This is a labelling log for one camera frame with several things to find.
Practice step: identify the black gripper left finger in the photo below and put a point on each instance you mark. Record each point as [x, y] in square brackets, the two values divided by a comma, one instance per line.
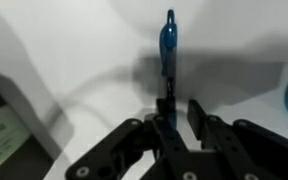
[117, 150]

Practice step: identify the blue pen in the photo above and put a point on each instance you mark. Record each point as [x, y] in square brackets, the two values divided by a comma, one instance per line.
[168, 36]

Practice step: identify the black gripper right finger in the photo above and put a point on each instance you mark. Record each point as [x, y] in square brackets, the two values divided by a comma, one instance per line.
[250, 146]

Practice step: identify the printed cardboard box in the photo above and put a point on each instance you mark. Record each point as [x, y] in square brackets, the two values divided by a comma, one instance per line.
[0, 133]

